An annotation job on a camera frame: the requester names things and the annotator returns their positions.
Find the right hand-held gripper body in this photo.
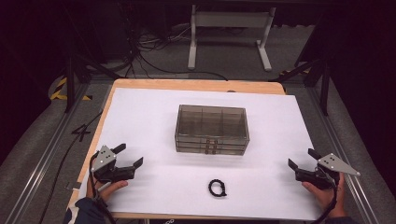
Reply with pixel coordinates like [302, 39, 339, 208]
[294, 152, 361, 191]

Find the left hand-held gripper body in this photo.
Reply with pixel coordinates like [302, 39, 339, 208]
[90, 145, 137, 185]

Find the black beaded bracelet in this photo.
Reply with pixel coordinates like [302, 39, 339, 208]
[207, 178, 228, 198]

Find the clear plastic drawer box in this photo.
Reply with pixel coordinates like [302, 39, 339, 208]
[174, 104, 251, 157]

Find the person's left hand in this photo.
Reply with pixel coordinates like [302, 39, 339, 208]
[86, 179, 130, 203]

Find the person's right hand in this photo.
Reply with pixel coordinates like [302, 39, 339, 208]
[301, 172, 347, 219]

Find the small silver tape piece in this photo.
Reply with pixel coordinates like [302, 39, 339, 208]
[64, 181, 83, 191]

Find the white paper sheet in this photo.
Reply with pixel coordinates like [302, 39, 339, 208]
[74, 87, 325, 221]

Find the yellow black hazard tape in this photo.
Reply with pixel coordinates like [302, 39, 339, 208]
[49, 76, 93, 102]

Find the wooden table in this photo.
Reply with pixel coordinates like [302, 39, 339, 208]
[65, 77, 287, 220]

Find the white metal stand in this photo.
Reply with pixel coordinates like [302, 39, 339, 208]
[187, 4, 277, 73]

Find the aluminium floor rail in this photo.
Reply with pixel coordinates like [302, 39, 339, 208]
[4, 81, 92, 224]
[305, 86, 380, 224]

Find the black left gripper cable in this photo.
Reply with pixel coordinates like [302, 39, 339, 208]
[89, 151, 117, 224]

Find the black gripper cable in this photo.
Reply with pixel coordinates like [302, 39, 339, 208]
[89, 151, 117, 224]
[312, 174, 341, 224]

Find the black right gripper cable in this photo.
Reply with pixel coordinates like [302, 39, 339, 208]
[312, 174, 341, 224]

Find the black floor cable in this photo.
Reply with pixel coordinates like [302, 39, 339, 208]
[38, 110, 104, 224]

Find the black metal frame stand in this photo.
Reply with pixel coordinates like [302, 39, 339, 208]
[268, 55, 332, 117]
[63, 55, 121, 114]

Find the long black cable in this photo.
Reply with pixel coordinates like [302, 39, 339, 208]
[136, 50, 229, 82]

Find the tangle of black cables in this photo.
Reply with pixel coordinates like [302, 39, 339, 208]
[122, 6, 194, 79]

